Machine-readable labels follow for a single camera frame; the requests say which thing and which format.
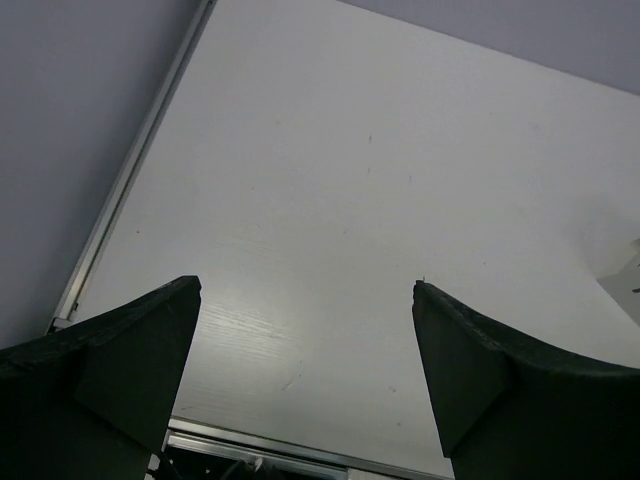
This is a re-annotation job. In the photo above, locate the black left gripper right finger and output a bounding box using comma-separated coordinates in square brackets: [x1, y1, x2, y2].
[412, 281, 639, 479]

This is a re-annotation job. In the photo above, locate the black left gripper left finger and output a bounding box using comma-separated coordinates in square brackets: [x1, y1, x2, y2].
[1, 276, 201, 479]

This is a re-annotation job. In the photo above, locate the white slotted organizer box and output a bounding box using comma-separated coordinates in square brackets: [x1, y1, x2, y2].
[598, 257, 640, 324]

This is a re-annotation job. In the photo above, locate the aluminium table edge rail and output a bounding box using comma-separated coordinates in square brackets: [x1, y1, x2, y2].
[49, 1, 437, 479]

